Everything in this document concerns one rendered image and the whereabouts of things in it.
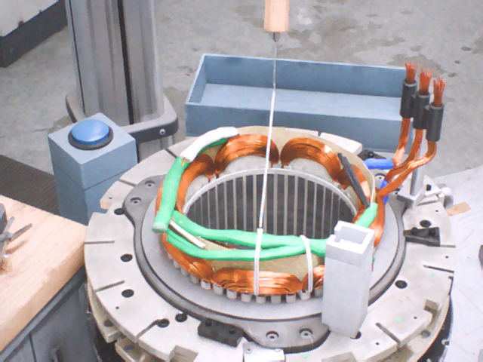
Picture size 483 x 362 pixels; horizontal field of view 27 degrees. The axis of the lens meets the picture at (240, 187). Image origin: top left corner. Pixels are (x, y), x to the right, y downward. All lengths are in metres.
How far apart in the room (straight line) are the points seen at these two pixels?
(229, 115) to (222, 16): 2.38
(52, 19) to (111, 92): 2.13
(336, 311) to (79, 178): 0.41
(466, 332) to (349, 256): 0.53
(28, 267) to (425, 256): 0.35
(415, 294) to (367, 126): 0.30
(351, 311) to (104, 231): 0.24
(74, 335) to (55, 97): 2.15
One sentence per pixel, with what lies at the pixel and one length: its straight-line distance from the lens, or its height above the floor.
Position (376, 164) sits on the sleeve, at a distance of 0.86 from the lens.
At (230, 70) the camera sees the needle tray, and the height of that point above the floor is 1.05.
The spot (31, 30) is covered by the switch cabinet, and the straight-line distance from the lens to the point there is 3.32.
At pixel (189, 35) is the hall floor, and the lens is 3.35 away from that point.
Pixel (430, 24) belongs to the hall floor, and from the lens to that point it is 3.45.
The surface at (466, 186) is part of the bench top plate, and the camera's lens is 1.44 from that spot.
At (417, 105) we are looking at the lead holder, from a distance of 0.81.
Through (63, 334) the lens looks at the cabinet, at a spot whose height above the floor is 0.97.
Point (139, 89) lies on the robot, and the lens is 1.28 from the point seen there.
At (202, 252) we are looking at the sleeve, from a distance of 0.77.
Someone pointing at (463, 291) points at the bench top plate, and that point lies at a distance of 1.28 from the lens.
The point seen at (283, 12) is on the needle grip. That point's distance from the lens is 0.72.
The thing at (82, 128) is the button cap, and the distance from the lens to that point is 1.09.
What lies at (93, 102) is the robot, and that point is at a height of 0.96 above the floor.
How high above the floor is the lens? 1.66
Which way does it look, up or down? 39 degrees down
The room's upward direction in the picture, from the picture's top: 1 degrees counter-clockwise
